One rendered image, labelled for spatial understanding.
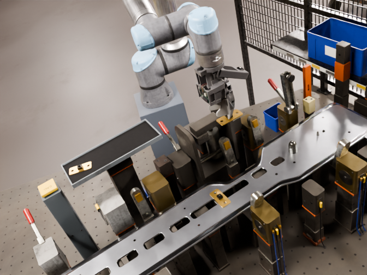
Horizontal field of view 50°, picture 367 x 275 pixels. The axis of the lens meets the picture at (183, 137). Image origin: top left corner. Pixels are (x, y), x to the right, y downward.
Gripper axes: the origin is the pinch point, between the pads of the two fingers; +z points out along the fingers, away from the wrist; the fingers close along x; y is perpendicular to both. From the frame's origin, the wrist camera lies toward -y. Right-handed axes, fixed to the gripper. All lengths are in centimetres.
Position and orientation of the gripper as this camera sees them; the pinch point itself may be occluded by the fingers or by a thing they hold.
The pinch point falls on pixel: (228, 113)
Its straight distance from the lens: 127.4
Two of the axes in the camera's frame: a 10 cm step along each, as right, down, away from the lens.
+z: 2.3, 7.4, 6.3
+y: -8.5, 4.6, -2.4
